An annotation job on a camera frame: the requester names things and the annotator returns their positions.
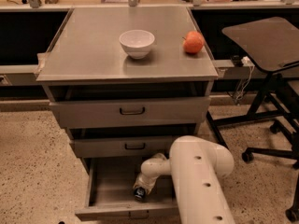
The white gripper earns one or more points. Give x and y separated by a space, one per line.
144 180

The blue pepsi can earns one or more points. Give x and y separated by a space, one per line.
140 194

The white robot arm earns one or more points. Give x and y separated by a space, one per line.
196 167

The grey bottom drawer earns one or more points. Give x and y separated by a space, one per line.
110 192

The grey drawer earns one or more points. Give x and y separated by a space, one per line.
125 146
133 112
110 192

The grey middle drawer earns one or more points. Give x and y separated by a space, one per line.
125 146

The grey top drawer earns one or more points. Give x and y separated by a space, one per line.
133 112

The grey drawer cabinet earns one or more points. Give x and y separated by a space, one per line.
121 83

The white ceramic bowl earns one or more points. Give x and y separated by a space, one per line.
137 44

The red apple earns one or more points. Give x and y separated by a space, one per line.
193 42

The black office chair base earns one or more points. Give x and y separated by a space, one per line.
273 150

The black side table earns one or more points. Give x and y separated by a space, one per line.
272 46

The white power adapter with cable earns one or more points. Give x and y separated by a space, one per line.
247 67

